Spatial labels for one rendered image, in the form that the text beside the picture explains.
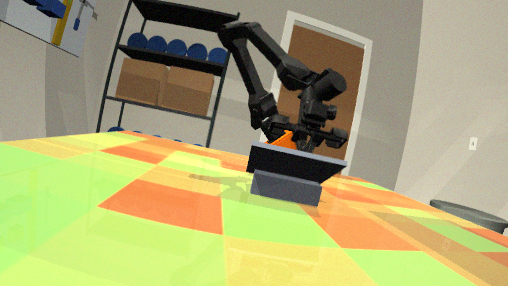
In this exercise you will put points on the light grey switch panel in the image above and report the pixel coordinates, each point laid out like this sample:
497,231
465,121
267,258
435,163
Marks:
290,175

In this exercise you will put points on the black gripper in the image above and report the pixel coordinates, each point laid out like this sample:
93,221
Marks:
335,138

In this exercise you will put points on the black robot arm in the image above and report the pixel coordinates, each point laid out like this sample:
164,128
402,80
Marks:
291,72

